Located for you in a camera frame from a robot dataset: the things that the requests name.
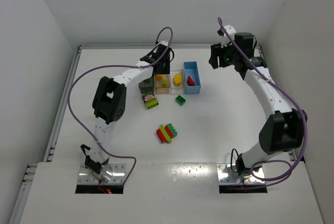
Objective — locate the red curved lego piece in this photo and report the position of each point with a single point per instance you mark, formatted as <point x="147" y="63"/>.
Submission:
<point x="190" y="81"/>

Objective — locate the grey transparent container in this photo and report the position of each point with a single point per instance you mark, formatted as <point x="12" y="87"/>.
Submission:
<point x="146" y="87"/>

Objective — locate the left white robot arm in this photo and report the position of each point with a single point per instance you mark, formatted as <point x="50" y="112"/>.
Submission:
<point x="110" y="100"/>

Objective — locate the clear transparent container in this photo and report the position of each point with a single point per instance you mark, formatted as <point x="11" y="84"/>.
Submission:
<point x="177" y="90"/>

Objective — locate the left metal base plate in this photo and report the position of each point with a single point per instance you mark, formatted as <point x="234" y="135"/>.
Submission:
<point x="111" y="174"/>

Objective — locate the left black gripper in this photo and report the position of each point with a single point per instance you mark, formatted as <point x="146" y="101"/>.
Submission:
<point x="162" y="68"/>

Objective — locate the left aluminium frame rail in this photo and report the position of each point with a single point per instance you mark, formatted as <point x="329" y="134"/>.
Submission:
<point x="62" y="107"/>

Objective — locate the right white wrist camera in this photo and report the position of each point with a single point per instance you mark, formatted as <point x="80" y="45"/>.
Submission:
<point x="225" y="32"/>

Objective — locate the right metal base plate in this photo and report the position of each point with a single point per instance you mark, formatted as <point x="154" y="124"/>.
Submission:
<point x="227" y="176"/>

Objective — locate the metal base plate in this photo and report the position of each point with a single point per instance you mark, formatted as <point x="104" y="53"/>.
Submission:
<point x="111" y="174"/>
<point x="227" y="176"/>

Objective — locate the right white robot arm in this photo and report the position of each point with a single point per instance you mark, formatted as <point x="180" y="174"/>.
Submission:
<point x="246" y="62"/>

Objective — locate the orange transparent container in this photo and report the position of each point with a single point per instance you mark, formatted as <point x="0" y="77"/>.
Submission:
<point x="158" y="86"/>

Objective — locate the small lime green lego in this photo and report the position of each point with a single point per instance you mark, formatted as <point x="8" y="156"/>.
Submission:
<point x="164" y="83"/>

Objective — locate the red white green lego stack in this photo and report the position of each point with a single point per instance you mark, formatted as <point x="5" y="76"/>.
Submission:
<point x="150" y="100"/>

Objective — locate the blue container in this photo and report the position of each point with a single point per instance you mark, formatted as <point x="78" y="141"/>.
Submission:
<point x="191" y="69"/>

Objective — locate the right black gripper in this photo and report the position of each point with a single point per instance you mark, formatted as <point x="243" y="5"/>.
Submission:
<point x="216" y="57"/>

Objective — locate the yellow round lego piece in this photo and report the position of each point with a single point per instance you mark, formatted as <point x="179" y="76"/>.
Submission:
<point x="177" y="80"/>

